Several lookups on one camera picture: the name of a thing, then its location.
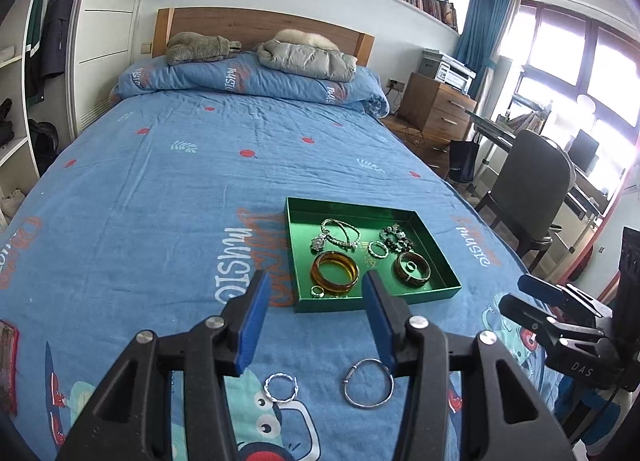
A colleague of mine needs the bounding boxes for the red smartphone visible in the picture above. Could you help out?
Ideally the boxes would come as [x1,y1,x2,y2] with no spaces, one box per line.
[0,320,20,417]

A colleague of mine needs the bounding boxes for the white fluffy pillow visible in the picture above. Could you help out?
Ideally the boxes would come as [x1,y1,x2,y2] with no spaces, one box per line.
[274,28,341,50]

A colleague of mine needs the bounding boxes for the grey chair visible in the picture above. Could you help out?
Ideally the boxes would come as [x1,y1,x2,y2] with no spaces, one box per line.
[475,130,576,257]

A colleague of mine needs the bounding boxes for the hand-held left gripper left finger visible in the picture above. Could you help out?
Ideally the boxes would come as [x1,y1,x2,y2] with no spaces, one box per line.
[55,269,273,461]

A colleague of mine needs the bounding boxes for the grey puffer jacket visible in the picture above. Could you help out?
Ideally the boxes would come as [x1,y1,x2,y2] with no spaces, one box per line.
[257,38,358,80]

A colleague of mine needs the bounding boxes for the large plain silver bangle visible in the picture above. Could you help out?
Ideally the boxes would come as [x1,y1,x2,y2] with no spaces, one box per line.
[342,358,395,409]

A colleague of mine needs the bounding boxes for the green and white hanging garment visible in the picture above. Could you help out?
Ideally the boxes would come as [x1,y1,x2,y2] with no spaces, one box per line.
[25,0,61,104]

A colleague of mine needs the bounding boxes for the wooden drawer chest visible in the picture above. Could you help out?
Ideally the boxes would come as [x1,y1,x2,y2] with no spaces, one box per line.
[397,72,478,146]

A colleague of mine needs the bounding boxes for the black backpack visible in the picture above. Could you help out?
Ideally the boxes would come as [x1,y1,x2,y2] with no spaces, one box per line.
[27,119,60,176]

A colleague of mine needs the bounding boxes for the white printer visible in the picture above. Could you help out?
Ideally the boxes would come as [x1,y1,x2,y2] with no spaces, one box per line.
[417,48,477,92]

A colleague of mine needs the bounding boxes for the brown wooden bangle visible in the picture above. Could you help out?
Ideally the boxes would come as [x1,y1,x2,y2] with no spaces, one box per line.
[393,252,432,288]

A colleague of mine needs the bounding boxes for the computer monitor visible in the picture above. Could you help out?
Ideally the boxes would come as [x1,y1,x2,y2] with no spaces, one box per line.
[567,128,600,172]

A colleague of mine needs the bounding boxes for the blue curtain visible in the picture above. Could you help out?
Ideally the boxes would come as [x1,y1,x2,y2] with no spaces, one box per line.
[455,0,521,86]

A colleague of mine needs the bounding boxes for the blue printed bedsheet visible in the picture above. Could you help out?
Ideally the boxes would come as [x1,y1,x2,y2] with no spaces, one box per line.
[0,91,566,461]

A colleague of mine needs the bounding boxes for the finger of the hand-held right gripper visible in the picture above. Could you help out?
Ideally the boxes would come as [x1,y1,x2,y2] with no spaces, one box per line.
[518,274,617,328]
[498,293,607,358]

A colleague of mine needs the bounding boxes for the amber translucent bangle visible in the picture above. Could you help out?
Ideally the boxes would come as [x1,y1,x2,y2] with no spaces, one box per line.
[312,251,360,298]

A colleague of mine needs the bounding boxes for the silver beaded bracelet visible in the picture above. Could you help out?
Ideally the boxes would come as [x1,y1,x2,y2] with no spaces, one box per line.
[320,218,362,250]

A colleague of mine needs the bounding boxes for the low wooden nightstand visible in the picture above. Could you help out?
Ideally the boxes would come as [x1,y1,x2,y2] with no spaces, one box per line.
[382,116,456,176]

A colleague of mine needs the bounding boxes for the green shallow tray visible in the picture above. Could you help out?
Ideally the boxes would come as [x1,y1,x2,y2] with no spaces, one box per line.
[285,197,462,314]

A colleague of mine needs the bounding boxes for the dark hanging coat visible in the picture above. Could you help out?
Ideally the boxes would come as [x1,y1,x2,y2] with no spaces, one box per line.
[39,0,81,79]

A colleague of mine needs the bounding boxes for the rolled blue printed duvet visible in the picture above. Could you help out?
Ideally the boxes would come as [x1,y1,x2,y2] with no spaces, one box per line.
[109,52,391,116]

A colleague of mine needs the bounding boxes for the desk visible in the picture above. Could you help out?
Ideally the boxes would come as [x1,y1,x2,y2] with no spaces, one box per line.
[465,108,616,237]

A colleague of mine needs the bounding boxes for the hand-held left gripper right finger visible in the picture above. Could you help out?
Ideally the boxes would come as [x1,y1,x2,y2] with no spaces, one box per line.
[361,271,576,461]

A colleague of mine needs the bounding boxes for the grey plush toy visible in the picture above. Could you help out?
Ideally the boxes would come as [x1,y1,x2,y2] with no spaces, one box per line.
[166,32,242,66]

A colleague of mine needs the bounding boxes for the black folded clothes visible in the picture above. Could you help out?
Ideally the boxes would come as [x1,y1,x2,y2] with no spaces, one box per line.
[0,98,15,149]

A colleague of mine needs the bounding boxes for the wooden headboard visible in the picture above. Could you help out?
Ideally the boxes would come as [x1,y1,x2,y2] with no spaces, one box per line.
[152,7,376,66]

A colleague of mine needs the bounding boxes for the dark stone bead bracelet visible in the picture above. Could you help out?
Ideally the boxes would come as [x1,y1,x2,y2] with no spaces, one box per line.
[380,223,417,249]

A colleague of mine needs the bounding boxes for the black tote bag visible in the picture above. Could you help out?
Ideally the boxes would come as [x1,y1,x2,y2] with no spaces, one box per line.
[448,140,482,182]

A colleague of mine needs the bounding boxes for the white wardrobe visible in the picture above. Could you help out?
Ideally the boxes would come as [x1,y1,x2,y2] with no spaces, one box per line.
[0,0,166,232]

